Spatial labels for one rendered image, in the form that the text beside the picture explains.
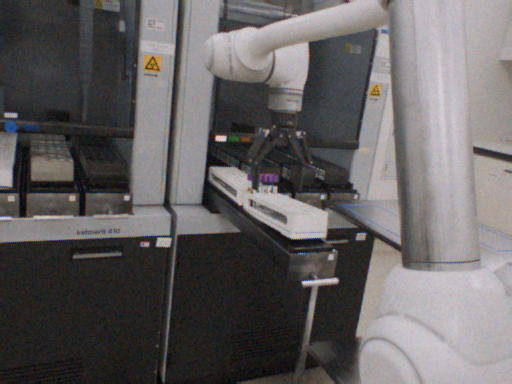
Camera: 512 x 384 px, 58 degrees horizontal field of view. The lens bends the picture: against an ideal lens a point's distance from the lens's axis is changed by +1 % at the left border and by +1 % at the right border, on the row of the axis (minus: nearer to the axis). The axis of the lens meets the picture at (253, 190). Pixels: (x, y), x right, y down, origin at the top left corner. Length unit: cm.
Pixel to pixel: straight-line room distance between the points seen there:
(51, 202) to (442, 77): 110
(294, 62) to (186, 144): 51
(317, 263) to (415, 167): 55
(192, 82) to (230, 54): 43
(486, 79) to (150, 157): 302
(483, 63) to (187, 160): 286
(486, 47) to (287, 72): 290
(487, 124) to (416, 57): 348
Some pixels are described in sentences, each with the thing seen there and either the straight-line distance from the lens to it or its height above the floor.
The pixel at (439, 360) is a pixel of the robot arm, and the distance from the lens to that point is 61.
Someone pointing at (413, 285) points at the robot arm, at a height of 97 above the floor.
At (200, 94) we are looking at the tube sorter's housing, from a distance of 154.
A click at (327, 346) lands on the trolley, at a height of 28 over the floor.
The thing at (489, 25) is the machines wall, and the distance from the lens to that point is 399.
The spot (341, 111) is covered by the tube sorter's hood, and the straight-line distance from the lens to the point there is 178.
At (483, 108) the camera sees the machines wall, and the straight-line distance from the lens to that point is 407.
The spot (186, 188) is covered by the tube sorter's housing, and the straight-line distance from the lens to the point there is 158.
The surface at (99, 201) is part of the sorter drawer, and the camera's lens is 144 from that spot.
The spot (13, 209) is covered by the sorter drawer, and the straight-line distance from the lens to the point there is 144.
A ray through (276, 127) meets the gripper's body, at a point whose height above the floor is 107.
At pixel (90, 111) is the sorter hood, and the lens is 146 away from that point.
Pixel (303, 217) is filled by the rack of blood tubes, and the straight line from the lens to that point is 112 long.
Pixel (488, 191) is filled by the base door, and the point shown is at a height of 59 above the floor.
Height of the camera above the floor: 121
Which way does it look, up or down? 14 degrees down
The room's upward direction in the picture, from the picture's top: 7 degrees clockwise
